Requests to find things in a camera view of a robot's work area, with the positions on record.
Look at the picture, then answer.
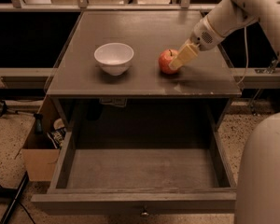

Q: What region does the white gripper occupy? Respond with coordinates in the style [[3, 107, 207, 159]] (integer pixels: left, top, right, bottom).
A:
[[169, 17, 225, 71]]

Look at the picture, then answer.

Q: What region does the red apple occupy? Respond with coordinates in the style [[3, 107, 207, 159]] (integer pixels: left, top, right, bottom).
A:
[[158, 49, 178, 75]]

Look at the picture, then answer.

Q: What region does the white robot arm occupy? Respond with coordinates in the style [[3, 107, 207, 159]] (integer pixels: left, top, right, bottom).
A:
[[169, 0, 280, 224]]

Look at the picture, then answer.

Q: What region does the open grey top drawer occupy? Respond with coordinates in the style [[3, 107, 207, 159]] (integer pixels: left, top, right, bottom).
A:
[[31, 98, 238, 216]]

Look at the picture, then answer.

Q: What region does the metal drawer knob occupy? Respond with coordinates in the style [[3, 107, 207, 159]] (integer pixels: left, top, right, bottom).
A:
[[140, 206, 149, 217]]

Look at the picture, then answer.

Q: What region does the grey wooden cabinet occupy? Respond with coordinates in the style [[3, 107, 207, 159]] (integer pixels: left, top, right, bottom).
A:
[[46, 10, 243, 133]]

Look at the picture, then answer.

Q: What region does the white ceramic bowl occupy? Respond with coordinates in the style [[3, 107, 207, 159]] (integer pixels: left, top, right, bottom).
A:
[[94, 43, 134, 76]]

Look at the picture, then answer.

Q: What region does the snack packet in box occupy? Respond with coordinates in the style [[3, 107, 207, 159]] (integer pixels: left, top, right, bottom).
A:
[[47, 119, 66, 149]]

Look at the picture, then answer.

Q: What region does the black bottle in box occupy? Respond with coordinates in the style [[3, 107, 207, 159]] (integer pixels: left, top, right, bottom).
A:
[[34, 114, 43, 134]]

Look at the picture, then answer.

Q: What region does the brown cardboard box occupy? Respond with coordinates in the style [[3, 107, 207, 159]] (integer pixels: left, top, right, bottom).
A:
[[21, 97, 60, 182]]

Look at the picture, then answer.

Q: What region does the black floor stand bar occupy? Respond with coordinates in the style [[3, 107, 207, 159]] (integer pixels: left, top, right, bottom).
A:
[[0, 173, 28, 224]]

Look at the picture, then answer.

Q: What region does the white cable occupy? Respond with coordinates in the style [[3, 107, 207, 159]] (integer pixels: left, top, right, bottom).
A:
[[236, 25, 250, 86]]

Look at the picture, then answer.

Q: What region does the metal rail frame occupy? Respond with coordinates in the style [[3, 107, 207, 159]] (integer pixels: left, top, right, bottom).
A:
[[0, 0, 280, 89]]

